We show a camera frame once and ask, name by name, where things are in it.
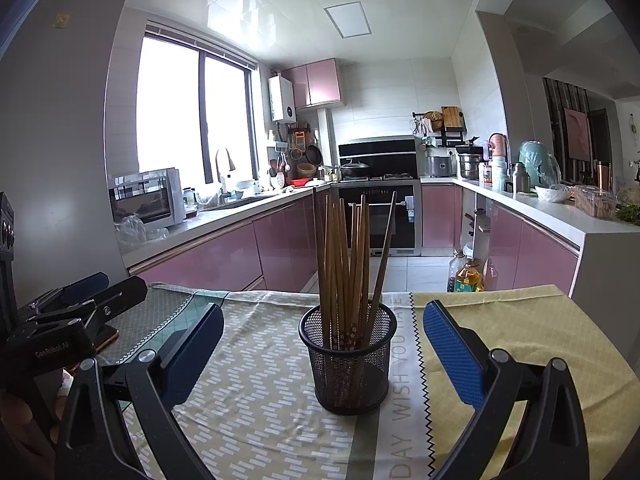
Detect clear plastic bottle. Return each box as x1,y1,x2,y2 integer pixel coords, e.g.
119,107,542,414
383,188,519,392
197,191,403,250
446,251,468,292

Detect clear plastic bag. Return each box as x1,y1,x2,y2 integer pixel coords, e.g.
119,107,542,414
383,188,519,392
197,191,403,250
115,214,171,251

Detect black range hood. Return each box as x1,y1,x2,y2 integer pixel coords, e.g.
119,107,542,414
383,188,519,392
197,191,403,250
338,136,418,178

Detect pink base cabinets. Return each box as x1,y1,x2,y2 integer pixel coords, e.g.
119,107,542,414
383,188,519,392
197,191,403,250
122,182,333,293
421,183,581,296

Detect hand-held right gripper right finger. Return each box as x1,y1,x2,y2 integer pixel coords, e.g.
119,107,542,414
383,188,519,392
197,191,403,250
422,300,590,480

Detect black mesh holder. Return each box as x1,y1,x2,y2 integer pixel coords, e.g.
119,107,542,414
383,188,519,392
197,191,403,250
298,301,398,415

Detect steel kitchen faucet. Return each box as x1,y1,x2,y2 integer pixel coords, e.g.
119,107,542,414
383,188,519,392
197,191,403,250
215,147,236,196

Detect white bowl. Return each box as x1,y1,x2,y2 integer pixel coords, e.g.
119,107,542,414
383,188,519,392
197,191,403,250
535,185,572,204

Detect silver rice cooker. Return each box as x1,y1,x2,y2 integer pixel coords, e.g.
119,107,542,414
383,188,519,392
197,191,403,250
427,152,457,179

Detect clear plastic container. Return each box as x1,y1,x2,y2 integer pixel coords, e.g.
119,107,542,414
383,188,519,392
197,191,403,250
571,185,618,219

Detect yellow oil bottle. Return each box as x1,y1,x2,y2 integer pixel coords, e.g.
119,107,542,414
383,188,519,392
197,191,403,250
453,260,485,293

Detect white microwave oven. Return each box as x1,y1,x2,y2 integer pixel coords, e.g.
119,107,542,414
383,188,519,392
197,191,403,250
109,167,186,228

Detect steel thermos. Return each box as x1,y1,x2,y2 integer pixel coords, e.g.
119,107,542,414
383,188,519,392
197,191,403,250
510,162,530,193

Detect black built-in oven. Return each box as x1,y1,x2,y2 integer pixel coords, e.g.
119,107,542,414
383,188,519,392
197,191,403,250
338,183,422,256

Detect black wall rack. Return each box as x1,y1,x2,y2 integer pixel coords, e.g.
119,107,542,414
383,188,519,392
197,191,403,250
412,106,468,147

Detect brown flat case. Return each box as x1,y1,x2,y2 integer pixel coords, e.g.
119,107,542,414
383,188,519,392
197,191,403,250
92,327,121,353

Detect kitchen window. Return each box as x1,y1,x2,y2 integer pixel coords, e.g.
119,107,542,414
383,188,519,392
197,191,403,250
136,22,258,186

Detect pink wall cabinet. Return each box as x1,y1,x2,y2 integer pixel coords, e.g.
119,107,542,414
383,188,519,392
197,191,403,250
282,58,346,109

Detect bunch of wooden chopsticks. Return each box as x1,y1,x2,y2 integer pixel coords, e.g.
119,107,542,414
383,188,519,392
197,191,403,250
311,187,398,406

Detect person's left hand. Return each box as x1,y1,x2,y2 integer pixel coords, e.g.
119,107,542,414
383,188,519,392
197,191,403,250
0,392,58,480

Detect white water heater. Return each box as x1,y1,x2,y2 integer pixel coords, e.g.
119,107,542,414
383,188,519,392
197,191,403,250
268,74,296,122

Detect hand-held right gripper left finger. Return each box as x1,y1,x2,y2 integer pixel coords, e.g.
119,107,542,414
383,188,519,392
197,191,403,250
55,302,226,480

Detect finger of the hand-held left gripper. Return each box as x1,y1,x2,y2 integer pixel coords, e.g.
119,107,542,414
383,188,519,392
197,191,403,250
20,272,111,320
15,276,149,333

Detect grey refrigerator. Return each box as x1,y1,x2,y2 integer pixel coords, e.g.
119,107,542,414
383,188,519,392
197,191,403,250
0,0,151,306

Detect patterned beige tablecloth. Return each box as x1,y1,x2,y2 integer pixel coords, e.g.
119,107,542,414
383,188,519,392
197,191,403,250
90,282,436,480

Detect yellow tablecloth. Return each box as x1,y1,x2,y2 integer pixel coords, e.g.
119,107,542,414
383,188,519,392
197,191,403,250
412,284,640,480

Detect steel pot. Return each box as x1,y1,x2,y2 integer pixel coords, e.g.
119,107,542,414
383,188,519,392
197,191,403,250
458,152,483,181

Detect pink kettle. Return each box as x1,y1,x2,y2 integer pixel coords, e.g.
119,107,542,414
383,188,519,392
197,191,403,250
487,132,510,161

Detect framed wall picture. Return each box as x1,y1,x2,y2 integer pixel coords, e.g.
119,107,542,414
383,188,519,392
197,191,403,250
564,107,591,161

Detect wok with lid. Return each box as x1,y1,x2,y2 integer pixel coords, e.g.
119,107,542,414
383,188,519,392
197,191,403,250
340,158,372,179

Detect ceiling light panel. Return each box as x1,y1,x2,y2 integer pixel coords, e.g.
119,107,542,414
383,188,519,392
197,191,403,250
323,2,373,39

